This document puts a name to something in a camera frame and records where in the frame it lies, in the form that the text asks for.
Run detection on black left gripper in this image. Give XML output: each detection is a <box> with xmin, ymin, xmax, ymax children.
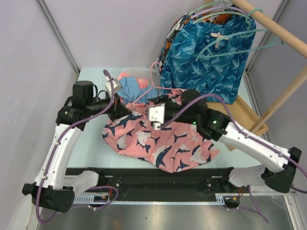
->
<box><xmin>86</xmin><ymin>92</ymin><xmax>132</xmax><ymax>122</ymax></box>

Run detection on pink wire hanger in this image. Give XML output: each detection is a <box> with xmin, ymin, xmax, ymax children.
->
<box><xmin>130</xmin><ymin>61</ymin><xmax>184</xmax><ymax>106</ymax></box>

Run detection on pink shark print shorts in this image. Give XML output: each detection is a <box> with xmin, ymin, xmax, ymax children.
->
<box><xmin>102</xmin><ymin>103</ymin><xmax>219</xmax><ymax>173</ymax></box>

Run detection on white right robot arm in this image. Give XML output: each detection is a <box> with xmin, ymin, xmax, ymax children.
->
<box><xmin>146</xmin><ymin>90</ymin><xmax>307</xmax><ymax>193</ymax></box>

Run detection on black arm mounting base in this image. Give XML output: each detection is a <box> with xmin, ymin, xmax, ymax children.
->
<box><xmin>66</xmin><ymin>167</ymin><xmax>240</xmax><ymax>209</ymax></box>

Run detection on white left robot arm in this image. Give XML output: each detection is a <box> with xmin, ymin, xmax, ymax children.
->
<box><xmin>22</xmin><ymin>79</ymin><xmax>129</xmax><ymax>213</ymax></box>

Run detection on blue shark print shorts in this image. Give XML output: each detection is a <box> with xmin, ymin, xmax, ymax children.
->
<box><xmin>161</xmin><ymin>15</ymin><xmax>256</xmax><ymax>104</ymax></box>

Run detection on teal hanger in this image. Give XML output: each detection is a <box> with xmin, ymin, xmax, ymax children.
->
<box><xmin>195</xmin><ymin>8</ymin><xmax>285</xmax><ymax>62</ymax></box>

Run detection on purple hanger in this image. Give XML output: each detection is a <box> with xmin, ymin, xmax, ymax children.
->
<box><xmin>189</xmin><ymin>4</ymin><xmax>246</xmax><ymax>19</ymax></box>

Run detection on mint green hanger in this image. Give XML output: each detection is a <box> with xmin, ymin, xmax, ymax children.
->
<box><xmin>186</xmin><ymin>0</ymin><xmax>251</xmax><ymax>19</ymax></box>

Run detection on light blue garment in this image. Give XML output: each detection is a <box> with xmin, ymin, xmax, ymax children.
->
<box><xmin>118</xmin><ymin>84</ymin><xmax>158</xmax><ymax>104</ymax></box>

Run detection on white plastic laundry basket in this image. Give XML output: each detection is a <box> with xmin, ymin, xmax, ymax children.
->
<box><xmin>122</xmin><ymin>68</ymin><xmax>160</xmax><ymax>85</ymax></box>

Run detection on wooden hanging rod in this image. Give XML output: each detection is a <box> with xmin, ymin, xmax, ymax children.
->
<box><xmin>231</xmin><ymin>0</ymin><xmax>307</xmax><ymax>58</ymax></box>

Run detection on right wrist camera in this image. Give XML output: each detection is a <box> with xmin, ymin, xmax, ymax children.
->
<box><xmin>146</xmin><ymin>103</ymin><xmax>165</xmax><ymax>130</ymax></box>

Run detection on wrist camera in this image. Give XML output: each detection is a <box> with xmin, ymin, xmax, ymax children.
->
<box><xmin>105</xmin><ymin>79</ymin><xmax>122</xmax><ymax>97</ymax></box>
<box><xmin>146</xmin><ymin>103</ymin><xmax>165</xmax><ymax>130</ymax></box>

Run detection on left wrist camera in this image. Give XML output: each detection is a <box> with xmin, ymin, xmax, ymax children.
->
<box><xmin>105</xmin><ymin>79</ymin><xmax>122</xmax><ymax>97</ymax></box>

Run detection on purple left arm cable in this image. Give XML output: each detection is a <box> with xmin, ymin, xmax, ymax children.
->
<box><xmin>35</xmin><ymin>69</ymin><xmax>119</xmax><ymax>224</ymax></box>

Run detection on wooden rack base frame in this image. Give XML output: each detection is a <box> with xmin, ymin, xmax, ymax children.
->
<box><xmin>206</xmin><ymin>95</ymin><xmax>269</xmax><ymax>152</ymax></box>

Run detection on white drawstring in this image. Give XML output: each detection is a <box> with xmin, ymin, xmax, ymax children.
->
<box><xmin>210</xmin><ymin>32</ymin><xmax>229</xmax><ymax>48</ymax></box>

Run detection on white cable duct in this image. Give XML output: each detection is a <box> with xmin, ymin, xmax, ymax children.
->
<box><xmin>71</xmin><ymin>193</ymin><xmax>227</xmax><ymax>206</ymax></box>

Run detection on aluminium corner post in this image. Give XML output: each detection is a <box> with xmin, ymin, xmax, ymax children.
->
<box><xmin>35</xmin><ymin>0</ymin><xmax>81</xmax><ymax>76</ymax></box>

